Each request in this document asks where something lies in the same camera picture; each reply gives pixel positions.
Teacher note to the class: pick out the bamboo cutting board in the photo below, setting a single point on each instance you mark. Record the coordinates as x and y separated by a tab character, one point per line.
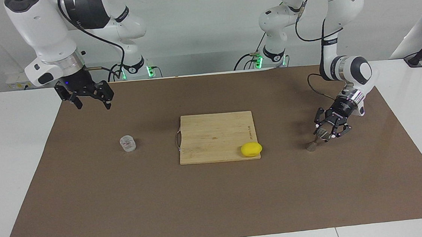
216	133

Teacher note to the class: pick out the yellow lemon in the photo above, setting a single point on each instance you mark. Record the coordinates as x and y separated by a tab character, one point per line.
251	149

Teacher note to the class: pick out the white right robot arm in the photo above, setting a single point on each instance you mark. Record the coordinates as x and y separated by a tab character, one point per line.
42	30

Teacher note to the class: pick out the white slanted beam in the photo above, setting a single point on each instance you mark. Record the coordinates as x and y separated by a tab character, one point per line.
418	26

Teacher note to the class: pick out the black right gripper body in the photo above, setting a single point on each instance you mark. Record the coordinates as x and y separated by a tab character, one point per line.
78	82

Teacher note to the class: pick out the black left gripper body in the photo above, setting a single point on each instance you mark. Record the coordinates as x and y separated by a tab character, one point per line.
340	112

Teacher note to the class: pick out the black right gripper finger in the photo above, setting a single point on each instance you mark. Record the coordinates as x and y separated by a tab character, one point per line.
105	93
66	94

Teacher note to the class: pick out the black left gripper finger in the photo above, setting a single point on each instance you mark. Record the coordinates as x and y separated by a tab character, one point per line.
320	115
340	129

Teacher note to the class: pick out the steel double jigger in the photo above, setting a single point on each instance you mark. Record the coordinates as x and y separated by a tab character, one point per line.
312	146

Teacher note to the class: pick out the small clear glass cup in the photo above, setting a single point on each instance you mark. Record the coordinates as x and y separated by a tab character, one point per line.
128	144

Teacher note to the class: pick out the brown table mat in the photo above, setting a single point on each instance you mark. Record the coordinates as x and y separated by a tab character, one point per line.
127	200

